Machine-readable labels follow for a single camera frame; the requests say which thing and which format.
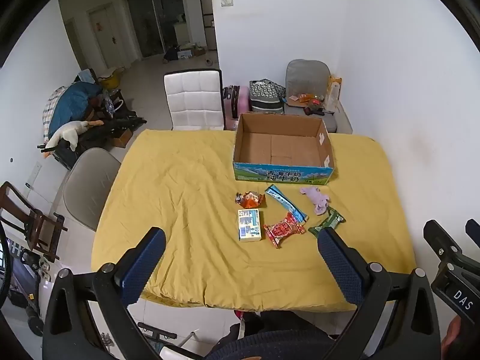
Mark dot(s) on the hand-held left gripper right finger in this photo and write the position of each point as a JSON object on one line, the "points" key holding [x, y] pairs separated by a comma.
{"points": [[339, 266]]}

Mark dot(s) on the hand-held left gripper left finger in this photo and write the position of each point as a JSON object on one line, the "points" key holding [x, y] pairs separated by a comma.
{"points": [[144, 266]]}

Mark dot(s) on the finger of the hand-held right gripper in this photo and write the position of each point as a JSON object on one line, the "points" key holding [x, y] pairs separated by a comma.
{"points": [[474, 230], [440, 240]]}

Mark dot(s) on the green snack packet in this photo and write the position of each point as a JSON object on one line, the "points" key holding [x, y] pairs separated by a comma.
{"points": [[328, 223]]}

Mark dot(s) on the red snack packet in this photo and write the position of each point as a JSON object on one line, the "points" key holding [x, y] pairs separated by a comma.
{"points": [[284, 229]]}

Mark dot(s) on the purple plush toy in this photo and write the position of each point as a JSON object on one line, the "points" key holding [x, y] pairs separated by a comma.
{"points": [[317, 199]]}

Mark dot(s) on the long blue packet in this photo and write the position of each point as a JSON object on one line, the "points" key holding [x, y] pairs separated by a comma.
{"points": [[287, 203]]}

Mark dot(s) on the white and blue carton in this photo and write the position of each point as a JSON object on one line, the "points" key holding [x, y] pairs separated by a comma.
{"points": [[250, 225]]}

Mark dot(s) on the orange snack packet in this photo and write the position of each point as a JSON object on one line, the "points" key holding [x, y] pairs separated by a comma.
{"points": [[249, 199]]}

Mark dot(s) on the person's right hand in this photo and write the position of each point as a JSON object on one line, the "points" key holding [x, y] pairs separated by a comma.
{"points": [[452, 337]]}

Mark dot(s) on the person's dark clothing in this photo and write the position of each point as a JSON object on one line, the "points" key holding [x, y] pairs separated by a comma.
{"points": [[277, 330]]}

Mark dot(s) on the beige chair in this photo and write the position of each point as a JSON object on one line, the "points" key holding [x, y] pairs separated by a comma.
{"points": [[90, 187]]}

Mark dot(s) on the dark wooden chair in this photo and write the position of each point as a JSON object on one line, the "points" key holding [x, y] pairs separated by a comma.
{"points": [[39, 228]]}

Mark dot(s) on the black scooter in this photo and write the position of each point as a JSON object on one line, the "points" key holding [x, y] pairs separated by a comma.
{"points": [[33, 307]]}

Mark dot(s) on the small brown cardboard box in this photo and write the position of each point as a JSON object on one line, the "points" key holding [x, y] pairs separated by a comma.
{"points": [[123, 139]]}

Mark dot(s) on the bicycle wheel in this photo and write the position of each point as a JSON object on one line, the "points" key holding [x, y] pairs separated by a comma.
{"points": [[4, 270]]}

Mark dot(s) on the black folded stand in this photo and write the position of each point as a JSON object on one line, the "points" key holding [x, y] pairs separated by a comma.
{"points": [[112, 124]]}

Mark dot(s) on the white goose plush toy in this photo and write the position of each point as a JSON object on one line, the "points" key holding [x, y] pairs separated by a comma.
{"points": [[67, 133]]}

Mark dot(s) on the white padded chair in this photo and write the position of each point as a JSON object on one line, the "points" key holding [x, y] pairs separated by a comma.
{"points": [[193, 101]]}

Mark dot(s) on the clear plastic bag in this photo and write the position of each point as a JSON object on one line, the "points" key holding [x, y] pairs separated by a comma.
{"points": [[333, 93]]}

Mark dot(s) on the blue bedding bundle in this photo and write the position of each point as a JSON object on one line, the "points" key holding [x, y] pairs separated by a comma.
{"points": [[71, 105]]}

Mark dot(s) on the plaid cloth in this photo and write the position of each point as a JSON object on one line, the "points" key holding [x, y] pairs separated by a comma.
{"points": [[50, 108]]}

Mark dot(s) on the yellow bag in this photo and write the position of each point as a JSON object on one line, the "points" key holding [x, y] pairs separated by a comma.
{"points": [[110, 79]]}

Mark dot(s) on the black and white patterned bag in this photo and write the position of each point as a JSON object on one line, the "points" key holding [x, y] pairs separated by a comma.
{"points": [[264, 92]]}

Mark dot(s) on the pink suitcase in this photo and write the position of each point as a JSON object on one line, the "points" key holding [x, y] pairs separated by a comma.
{"points": [[240, 101]]}

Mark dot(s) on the grey armchair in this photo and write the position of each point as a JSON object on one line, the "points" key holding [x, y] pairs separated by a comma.
{"points": [[307, 73]]}

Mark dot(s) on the wooden door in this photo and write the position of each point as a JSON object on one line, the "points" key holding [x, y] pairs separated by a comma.
{"points": [[107, 37]]}

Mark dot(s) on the glass sliding door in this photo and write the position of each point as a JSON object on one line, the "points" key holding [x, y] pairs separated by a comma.
{"points": [[157, 22]]}

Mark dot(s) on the white light switch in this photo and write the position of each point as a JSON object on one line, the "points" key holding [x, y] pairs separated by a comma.
{"points": [[226, 0]]}

